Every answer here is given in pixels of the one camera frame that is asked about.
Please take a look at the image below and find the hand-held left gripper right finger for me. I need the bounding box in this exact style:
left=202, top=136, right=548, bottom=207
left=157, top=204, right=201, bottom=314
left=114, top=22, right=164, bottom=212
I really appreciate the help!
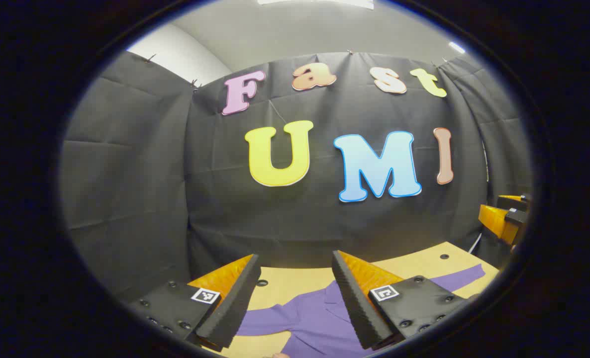
left=331, top=250, right=480, bottom=350

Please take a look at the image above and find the purple knit cardigan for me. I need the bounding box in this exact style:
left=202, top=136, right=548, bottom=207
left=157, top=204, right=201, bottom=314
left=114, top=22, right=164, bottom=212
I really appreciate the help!
left=235, top=264, right=487, bottom=358

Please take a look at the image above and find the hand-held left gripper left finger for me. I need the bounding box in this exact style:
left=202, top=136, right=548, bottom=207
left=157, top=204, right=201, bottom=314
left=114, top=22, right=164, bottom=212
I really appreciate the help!
left=128, top=254, right=262, bottom=351

